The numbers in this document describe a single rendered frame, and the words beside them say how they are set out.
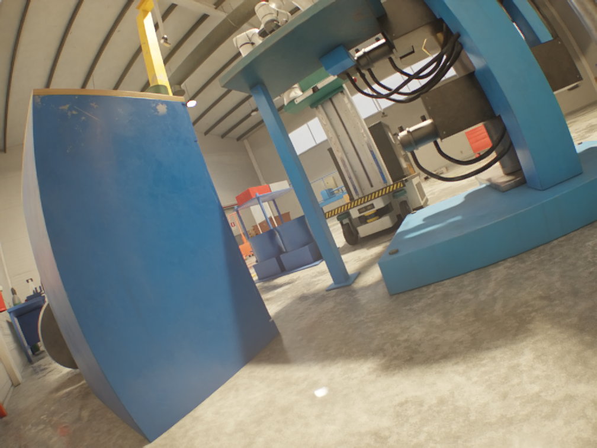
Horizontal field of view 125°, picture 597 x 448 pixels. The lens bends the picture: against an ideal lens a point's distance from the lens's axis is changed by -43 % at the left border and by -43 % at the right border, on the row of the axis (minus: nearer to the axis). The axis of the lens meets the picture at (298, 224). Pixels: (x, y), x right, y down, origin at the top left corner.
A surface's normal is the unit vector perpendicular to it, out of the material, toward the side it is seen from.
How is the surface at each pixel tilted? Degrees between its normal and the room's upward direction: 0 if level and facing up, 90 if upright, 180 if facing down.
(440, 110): 90
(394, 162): 90
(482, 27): 90
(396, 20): 90
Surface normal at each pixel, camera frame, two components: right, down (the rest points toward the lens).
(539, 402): -0.39, -0.92
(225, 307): 0.78, -0.33
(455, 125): -0.48, 0.21
